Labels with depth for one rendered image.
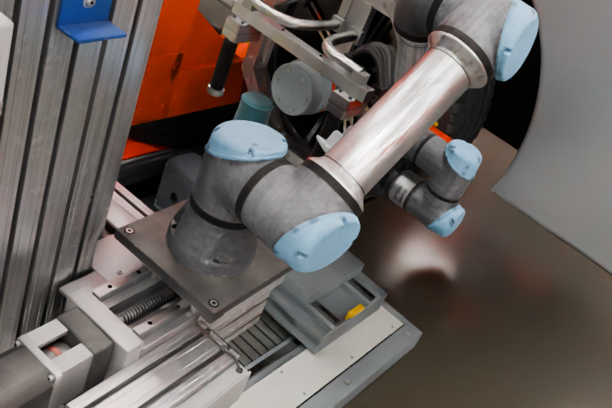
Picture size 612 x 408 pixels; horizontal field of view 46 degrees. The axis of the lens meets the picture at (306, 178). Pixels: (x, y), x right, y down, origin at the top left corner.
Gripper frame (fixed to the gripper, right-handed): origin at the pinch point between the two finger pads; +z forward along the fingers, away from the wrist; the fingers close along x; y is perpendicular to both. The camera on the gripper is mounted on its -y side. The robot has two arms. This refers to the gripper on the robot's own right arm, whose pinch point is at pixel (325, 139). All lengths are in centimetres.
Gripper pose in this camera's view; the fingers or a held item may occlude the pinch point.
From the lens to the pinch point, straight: 161.8
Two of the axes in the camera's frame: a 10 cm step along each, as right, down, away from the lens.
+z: -7.2, -5.7, 3.9
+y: 3.4, -7.9, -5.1
